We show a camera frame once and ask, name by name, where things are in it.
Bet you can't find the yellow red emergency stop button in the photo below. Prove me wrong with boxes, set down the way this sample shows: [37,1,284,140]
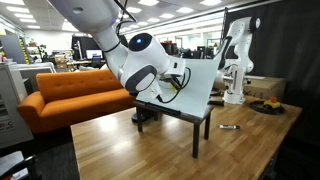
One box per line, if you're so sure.
[263,96,282,110]

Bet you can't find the small black box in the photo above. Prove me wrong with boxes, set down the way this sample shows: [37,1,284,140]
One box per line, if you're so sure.
[208,99,225,107]

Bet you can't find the large flat cardboard box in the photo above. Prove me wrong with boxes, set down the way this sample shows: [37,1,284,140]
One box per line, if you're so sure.
[244,75,288,102]

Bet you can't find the black backdrop curtain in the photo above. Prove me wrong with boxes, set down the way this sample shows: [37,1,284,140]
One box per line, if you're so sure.
[221,0,320,148]

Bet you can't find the small black stand table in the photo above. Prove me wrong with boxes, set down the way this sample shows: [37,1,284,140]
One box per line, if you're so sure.
[134,99,216,160]

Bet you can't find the white drawing board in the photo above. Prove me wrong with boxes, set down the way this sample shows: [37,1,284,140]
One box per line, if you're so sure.
[135,57,222,119]

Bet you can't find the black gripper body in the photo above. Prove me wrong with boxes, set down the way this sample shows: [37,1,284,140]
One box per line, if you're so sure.
[159,73,175,86]

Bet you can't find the stacked small cardboard boxes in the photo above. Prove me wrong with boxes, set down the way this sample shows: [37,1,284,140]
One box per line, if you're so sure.
[53,53,68,70]

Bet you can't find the grey machine cabinet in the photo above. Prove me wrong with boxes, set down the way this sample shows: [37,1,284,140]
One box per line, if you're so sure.
[0,61,34,149]

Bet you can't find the black bowl with fruit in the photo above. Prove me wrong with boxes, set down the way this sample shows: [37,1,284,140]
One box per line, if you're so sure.
[249,99,286,116]

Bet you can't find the black board ledge strip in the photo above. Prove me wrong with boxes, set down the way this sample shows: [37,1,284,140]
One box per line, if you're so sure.
[143,100,183,117]

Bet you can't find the white desk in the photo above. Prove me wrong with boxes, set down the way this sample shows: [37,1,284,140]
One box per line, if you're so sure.
[16,62,58,93]

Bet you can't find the orange sofa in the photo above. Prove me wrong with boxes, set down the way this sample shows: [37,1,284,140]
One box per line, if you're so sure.
[17,66,137,134]

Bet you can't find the grey panel yellow striped edge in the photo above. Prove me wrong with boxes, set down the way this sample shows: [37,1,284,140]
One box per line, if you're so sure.
[0,34,31,64]

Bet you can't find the computer monitor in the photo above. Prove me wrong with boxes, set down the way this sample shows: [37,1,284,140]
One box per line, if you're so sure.
[85,49,104,60]

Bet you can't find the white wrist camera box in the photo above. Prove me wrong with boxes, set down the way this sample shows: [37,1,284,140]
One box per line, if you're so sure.
[149,78,165,101]

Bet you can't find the black upright panel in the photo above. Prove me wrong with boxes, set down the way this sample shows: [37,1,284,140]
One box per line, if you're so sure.
[71,35,105,61]

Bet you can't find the black whiteboard marker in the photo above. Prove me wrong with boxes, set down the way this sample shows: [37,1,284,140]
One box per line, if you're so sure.
[219,124,242,131]

